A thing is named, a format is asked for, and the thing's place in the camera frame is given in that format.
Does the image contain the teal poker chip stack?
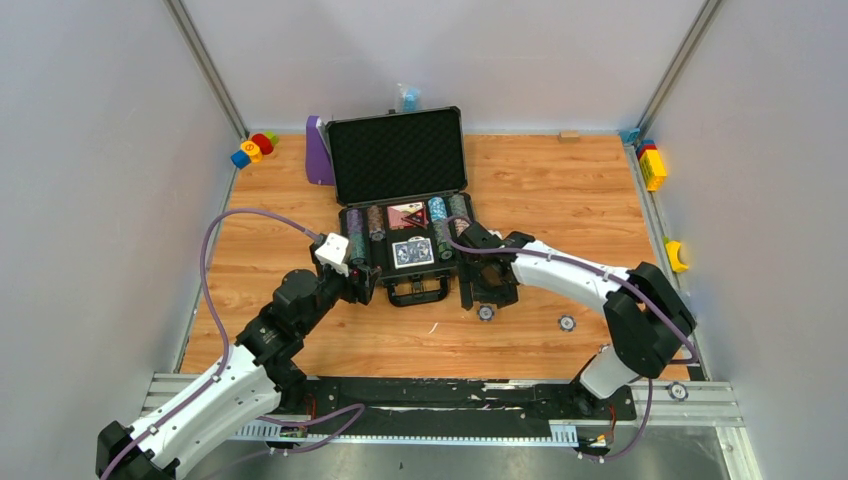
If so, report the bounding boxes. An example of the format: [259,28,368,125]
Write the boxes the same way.
[349,232,368,265]

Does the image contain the chip front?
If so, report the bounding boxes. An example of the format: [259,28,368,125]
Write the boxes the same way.
[477,305,496,322]

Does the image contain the blue playing card deck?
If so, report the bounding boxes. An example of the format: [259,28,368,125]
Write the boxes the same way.
[391,238,435,269]

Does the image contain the red playing card deck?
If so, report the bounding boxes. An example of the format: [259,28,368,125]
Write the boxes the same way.
[386,202,427,230]

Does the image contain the red triangular card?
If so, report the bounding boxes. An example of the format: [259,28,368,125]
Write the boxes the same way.
[401,207,428,228]

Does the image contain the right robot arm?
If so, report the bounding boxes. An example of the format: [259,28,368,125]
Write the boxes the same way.
[457,223,698,418]

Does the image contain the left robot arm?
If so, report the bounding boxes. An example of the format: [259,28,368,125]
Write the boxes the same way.
[95,264,381,479]

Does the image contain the black poker set case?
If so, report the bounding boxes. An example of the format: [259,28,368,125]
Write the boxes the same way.
[325,106,474,307]

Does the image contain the pink white poker chip stack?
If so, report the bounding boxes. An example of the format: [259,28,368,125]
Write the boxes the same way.
[453,217,471,237]

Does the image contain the purple poker chip stack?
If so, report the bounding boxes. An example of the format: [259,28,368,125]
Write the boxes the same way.
[345,209,365,236]

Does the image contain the dark green poker chip stack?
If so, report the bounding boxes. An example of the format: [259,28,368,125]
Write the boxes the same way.
[449,194,469,218]

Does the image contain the brown poker chip stack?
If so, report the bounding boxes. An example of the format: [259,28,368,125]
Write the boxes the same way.
[366,205,385,235]

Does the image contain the light blue poker chip stack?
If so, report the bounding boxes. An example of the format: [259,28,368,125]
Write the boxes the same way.
[428,197,448,223]

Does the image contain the purple stand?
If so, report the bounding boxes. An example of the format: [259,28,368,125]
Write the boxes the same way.
[304,115,335,186]

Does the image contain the small wooden block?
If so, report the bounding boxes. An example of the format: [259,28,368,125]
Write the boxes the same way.
[558,130,581,143]

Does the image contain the coloured toy cylinders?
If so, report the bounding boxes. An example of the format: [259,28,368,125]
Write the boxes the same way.
[230,131,279,169]

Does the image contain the light blue bottle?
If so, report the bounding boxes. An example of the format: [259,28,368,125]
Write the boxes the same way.
[397,84,422,113]

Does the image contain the yellow curved toy piece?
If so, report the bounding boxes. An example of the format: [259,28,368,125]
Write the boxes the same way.
[664,238,690,274]

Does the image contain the yellow red toy brick block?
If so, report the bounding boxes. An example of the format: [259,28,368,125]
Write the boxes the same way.
[636,140,668,192]

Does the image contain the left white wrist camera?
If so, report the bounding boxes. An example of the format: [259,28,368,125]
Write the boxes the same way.
[314,233,351,277]

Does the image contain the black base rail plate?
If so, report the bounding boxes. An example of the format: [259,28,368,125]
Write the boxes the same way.
[275,377,637,421]

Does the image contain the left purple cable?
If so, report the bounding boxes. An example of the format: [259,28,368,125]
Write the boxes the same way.
[99,208,367,480]

